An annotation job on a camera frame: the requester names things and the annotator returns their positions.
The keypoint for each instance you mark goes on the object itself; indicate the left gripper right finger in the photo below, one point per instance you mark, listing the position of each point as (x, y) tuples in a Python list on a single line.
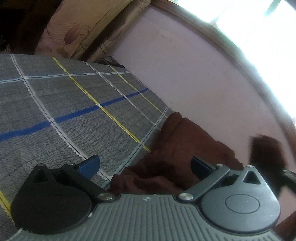
[(235, 201)]

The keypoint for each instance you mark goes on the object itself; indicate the beige floral curtain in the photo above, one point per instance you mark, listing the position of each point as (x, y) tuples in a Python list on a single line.
[(87, 30)]

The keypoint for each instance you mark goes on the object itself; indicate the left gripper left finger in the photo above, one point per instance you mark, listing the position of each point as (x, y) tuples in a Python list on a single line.
[(52, 201)]

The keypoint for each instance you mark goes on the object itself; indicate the dark red garment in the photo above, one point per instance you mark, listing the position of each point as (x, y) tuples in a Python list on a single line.
[(167, 168)]

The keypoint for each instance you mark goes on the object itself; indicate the grey plaid bed sheet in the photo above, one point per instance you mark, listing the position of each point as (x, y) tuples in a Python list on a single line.
[(59, 111)]

